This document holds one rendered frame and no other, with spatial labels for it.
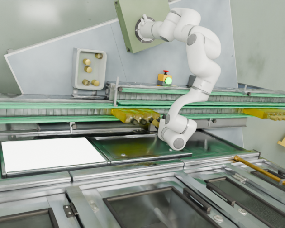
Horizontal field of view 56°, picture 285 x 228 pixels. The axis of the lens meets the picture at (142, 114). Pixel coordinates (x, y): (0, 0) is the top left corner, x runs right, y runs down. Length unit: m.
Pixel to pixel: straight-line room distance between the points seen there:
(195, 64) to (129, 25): 0.67
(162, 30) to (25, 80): 0.78
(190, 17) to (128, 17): 0.44
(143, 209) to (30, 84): 0.95
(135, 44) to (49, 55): 0.50
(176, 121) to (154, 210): 0.37
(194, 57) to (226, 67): 1.19
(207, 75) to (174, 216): 0.56
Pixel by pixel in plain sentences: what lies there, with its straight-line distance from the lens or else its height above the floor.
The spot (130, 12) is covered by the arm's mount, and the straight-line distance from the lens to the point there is 1.67.
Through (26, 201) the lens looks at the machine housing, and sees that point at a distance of 1.04.
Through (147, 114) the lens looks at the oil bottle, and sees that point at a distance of 1.51.
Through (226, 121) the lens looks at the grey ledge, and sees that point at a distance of 2.25.
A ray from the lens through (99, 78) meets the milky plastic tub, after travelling 1.65.
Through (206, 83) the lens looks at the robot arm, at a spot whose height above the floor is 1.49.
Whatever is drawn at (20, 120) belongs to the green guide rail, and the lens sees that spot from 1.45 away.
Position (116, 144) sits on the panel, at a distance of 1.45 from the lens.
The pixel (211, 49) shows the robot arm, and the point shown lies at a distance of 1.21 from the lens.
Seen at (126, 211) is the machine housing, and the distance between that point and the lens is 1.00.
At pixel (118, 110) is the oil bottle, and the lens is 1.53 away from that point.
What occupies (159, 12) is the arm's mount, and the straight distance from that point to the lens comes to 1.75.
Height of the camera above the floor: 2.32
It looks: 56 degrees down
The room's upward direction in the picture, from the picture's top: 119 degrees clockwise
